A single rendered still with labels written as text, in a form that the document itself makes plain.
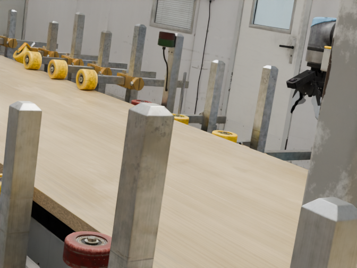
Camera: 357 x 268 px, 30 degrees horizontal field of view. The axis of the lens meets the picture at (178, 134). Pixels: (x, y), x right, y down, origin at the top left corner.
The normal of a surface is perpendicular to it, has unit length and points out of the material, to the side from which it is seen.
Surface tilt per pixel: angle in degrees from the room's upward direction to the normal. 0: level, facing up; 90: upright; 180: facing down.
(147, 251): 90
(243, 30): 90
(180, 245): 0
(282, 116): 90
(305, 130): 90
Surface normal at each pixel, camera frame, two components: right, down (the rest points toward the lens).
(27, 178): 0.59, 0.23
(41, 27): -0.83, -0.02
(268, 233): 0.15, -0.97
